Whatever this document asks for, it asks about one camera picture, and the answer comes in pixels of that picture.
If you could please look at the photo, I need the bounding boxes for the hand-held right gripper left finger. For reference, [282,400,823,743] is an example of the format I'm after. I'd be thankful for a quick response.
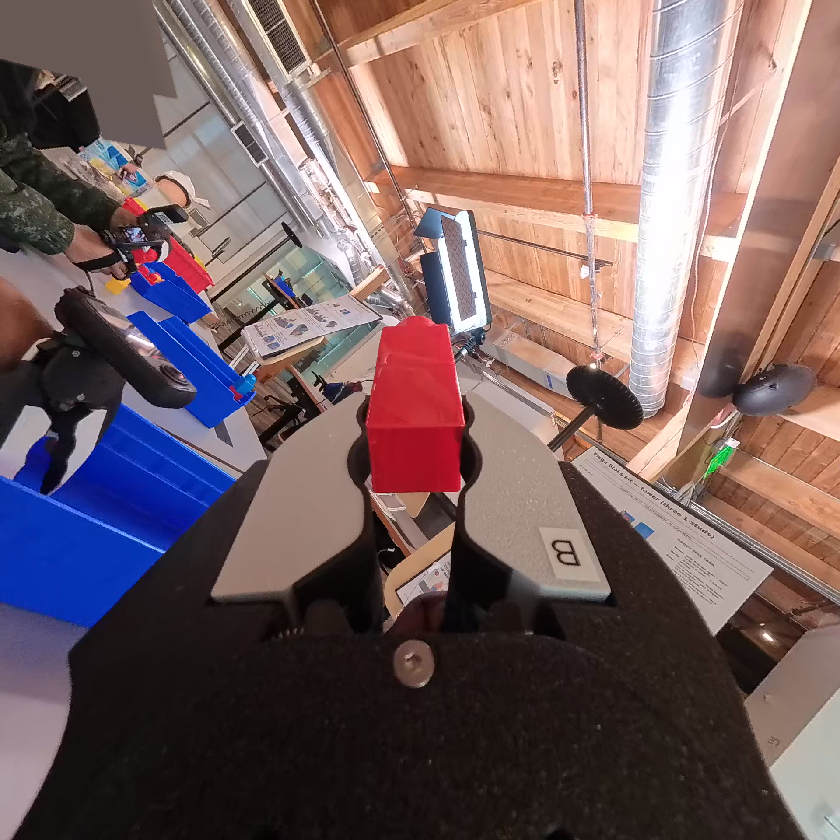
[210,392,385,634]

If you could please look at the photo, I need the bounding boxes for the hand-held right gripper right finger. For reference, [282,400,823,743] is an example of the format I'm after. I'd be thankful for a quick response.
[446,392,614,634]

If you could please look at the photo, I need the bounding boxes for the large blue plastic bin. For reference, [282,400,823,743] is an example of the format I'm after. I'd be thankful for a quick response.
[0,402,238,629]

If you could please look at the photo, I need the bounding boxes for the mega block instruction poster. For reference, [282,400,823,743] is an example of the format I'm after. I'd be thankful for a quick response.
[387,446,775,634]

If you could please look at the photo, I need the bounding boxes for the person's left hand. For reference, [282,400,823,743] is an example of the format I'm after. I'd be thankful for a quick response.
[0,279,56,373]

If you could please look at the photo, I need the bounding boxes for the small blue plastic bin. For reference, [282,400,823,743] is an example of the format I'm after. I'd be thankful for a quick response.
[129,261,214,324]

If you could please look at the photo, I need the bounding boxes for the red plastic bin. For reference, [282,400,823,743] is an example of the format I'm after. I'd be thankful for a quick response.
[120,196,215,294]

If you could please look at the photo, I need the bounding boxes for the wooden poster easel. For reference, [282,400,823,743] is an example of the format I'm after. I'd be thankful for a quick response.
[384,521,454,618]

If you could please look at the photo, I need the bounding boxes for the black floor lamp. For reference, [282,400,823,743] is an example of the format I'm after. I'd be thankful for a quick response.
[546,363,645,454]
[210,221,304,290]

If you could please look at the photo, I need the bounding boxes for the black studio light panel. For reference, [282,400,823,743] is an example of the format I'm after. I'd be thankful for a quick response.
[413,206,494,337]

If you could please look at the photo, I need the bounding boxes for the white air vent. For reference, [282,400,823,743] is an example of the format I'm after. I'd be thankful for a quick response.
[241,0,311,78]
[230,121,270,166]

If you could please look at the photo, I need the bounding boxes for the metal ceiling pipe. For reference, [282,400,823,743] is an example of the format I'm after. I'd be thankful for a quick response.
[573,0,614,368]

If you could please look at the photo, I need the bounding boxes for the black dome camera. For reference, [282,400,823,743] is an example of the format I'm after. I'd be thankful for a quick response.
[731,363,819,419]

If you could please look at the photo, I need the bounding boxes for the large silver ventilation duct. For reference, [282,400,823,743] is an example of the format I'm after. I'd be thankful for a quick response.
[629,0,747,419]

